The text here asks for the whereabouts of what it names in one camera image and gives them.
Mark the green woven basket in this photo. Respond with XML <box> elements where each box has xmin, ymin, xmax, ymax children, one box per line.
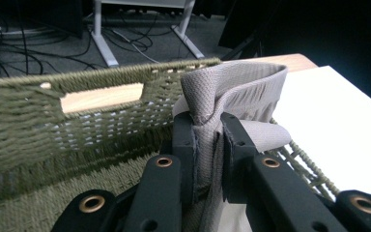
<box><xmin>0</xmin><ymin>57</ymin><xmax>341</xmax><ymax>232</ymax></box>

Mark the white desk frame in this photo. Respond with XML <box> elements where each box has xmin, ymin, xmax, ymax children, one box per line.
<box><xmin>91</xmin><ymin>0</ymin><xmax>206</xmax><ymax>68</ymax></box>

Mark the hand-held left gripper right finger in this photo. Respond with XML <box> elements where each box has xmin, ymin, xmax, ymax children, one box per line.
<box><xmin>219</xmin><ymin>111</ymin><xmax>259</xmax><ymax>205</ymax></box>

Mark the tangle of floor cables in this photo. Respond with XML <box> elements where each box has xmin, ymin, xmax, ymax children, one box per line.
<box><xmin>0</xmin><ymin>0</ymin><xmax>162</xmax><ymax>75</ymax></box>

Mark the black metal stand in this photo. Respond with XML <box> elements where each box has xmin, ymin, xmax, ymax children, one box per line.
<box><xmin>217</xmin><ymin>0</ymin><xmax>267</xmax><ymax>62</ymax></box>

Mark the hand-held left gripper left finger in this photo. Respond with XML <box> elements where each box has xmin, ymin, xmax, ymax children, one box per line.
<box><xmin>160</xmin><ymin>110</ymin><xmax>198</xmax><ymax>208</ymax></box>

